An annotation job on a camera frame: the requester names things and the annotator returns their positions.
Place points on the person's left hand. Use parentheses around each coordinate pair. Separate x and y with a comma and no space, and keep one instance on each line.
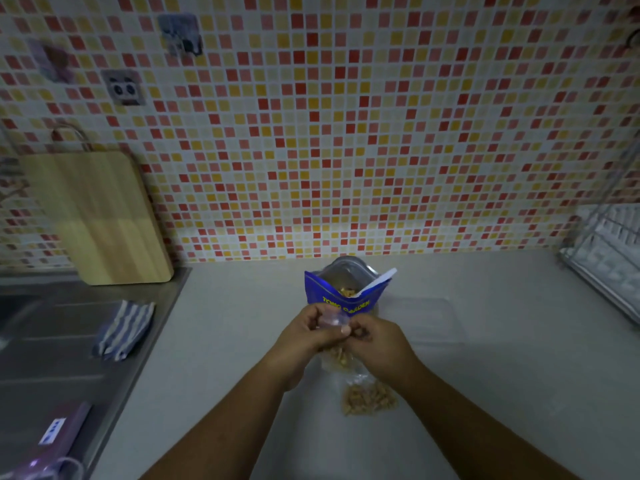
(295,347)

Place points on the person's right hand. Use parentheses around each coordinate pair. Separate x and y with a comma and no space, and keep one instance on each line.
(385,352)

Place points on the person's right thumb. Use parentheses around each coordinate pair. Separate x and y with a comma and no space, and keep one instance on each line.
(356,336)

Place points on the person's left thumb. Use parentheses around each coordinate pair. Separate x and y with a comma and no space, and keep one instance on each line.
(332,334)

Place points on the clear plastic zip bag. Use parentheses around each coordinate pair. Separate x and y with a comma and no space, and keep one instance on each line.
(367,389)

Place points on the person's right forearm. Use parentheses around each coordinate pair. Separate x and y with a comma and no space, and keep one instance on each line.
(480,432)

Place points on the person's left forearm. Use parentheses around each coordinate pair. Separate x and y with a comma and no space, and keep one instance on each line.
(225,429)

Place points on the blue foil snack pouch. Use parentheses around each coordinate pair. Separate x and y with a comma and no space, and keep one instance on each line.
(345,294)

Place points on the roasted nuts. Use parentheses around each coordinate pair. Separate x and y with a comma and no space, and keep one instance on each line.
(369,400)

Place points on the clear flat plastic bag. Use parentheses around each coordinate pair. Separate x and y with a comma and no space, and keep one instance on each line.
(425,324)

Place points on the blue striped cloth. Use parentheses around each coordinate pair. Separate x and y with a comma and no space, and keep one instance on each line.
(124,328)

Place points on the wooden cutting board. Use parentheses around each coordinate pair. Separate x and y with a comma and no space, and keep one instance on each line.
(102,219)

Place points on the metal dish rack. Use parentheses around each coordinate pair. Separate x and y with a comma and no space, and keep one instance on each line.
(607,259)

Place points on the stainless steel sink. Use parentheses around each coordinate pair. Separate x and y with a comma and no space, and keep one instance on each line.
(55,344)

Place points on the purple box with label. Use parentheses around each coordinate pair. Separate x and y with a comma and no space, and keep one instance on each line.
(47,442)

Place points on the metal hanging loop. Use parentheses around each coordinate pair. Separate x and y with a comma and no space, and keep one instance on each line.
(70,137)

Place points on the white wall socket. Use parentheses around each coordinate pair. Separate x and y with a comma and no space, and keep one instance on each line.
(123,88)

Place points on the grey wall hook pad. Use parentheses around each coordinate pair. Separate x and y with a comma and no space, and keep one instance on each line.
(180,34)

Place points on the clear wall hook pad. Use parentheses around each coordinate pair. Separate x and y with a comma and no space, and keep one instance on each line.
(50,61)

